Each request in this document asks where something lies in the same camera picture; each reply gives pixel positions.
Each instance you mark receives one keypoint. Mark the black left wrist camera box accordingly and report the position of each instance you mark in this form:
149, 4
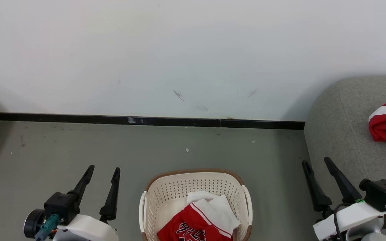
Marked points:
60, 204

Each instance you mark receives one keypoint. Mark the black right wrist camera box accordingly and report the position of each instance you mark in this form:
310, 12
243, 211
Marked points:
380, 194

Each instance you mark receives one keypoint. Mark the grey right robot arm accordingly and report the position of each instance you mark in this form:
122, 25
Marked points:
377, 231

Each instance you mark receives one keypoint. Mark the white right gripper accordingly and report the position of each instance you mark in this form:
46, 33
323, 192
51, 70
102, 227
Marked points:
350, 217

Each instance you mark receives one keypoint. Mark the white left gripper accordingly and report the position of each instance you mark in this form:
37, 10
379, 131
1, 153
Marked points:
89, 229

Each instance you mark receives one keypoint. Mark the grey fabric sofa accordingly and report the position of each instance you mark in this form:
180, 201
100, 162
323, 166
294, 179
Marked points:
340, 134

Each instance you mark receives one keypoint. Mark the cream perforated basket, brown rim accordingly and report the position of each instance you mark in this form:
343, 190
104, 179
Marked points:
179, 187

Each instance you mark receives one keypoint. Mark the red jersey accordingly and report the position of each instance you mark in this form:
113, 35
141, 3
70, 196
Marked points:
193, 224

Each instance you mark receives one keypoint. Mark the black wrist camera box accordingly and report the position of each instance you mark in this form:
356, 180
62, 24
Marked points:
380, 194
60, 204

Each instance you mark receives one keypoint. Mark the black round left wrist motor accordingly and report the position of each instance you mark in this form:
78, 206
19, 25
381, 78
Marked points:
32, 224

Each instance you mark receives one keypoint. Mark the black wall baseboard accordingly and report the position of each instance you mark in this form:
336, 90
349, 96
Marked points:
79, 119

